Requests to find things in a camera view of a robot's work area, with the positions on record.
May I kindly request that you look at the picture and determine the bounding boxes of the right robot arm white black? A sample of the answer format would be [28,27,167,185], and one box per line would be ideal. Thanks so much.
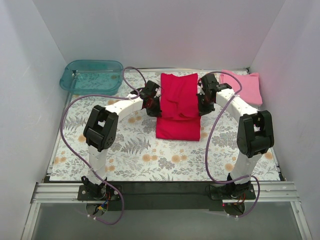
[197,71,274,200]

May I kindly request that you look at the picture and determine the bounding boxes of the red t shirt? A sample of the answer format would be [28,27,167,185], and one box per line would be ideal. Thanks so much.
[155,73,201,142]

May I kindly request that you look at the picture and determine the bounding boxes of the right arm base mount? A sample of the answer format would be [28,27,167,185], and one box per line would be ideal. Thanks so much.
[205,182,256,200]

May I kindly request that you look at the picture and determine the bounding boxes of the aluminium frame rail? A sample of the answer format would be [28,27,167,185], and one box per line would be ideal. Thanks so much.
[31,181,301,203]

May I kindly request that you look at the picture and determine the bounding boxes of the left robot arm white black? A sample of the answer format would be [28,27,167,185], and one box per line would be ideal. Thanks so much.
[81,80,162,200]

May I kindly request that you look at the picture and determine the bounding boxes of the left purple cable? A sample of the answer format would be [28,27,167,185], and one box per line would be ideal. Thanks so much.
[60,66,148,225]

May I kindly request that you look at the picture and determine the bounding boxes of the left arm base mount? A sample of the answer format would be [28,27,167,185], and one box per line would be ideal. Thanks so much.
[77,181,123,201]

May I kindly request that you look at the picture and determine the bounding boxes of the floral patterned table mat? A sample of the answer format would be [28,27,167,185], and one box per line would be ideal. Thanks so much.
[49,70,281,182]

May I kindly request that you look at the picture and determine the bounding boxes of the teal transparent plastic bin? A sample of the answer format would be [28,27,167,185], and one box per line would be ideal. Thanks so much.
[59,59,124,96]

